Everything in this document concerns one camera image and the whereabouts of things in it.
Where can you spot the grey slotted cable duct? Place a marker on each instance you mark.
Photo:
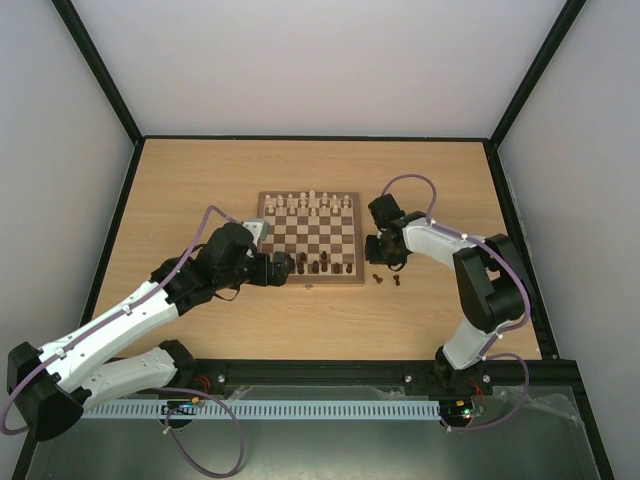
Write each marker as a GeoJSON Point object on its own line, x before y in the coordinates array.
{"type": "Point", "coordinates": [269, 410]}

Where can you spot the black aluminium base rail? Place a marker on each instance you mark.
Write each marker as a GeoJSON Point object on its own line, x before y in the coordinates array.
{"type": "Point", "coordinates": [417, 377]}

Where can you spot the wooden chess board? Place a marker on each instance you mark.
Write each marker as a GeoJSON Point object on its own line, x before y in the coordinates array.
{"type": "Point", "coordinates": [295, 227]}

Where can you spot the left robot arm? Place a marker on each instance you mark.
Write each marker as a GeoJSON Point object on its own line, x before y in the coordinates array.
{"type": "Point", "coordinates": [54, 385]}

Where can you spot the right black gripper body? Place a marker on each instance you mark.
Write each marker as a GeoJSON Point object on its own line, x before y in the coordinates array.
{"type": "Point", "coordinates": [375, 248]}

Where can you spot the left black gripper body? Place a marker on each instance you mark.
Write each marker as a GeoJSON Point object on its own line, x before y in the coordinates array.
{"type": "Point", "coordinates": [230, 277]}

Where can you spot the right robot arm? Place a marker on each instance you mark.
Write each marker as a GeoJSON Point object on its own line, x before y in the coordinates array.
{"type": "Point", "coordinates": [493, 287]}

